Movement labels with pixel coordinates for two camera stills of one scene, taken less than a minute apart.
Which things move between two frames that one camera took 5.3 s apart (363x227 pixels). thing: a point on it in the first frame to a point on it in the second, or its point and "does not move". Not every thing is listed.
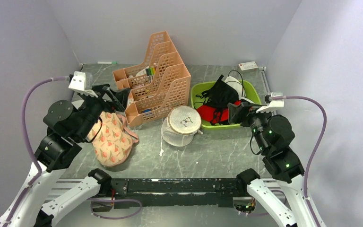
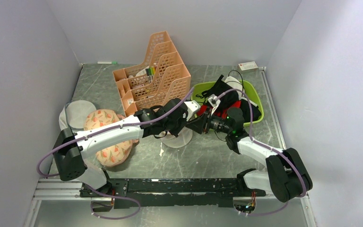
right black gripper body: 253,119 to 215,124
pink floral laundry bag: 114,143 does not move
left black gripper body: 92,107 to 174,127
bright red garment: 215,115 does not move
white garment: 235,82 does not move
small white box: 248,66 does not move
